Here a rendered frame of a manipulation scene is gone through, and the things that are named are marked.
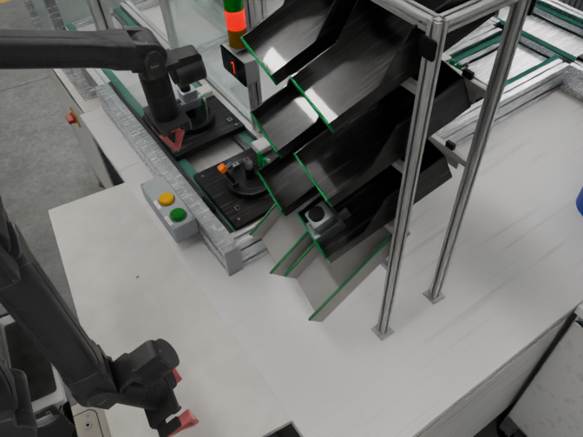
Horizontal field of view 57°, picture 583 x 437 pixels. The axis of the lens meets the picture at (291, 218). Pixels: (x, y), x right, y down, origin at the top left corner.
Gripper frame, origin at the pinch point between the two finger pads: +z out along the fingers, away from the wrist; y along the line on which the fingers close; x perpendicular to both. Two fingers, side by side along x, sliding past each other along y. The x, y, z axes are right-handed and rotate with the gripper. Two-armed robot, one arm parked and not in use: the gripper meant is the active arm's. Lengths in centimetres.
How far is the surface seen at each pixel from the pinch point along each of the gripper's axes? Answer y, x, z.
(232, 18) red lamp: 22.5, -29.4, -9.9
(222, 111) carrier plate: 38, -28, 28
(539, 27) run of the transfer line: 16, -154, 38
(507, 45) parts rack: -48, -41, -31
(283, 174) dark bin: -19.0, -15.6, 3.5
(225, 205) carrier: 1.5, -8.5, 27.0
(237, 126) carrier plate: 28.3, -27.6, 27.6
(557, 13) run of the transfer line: 15, -162, 35
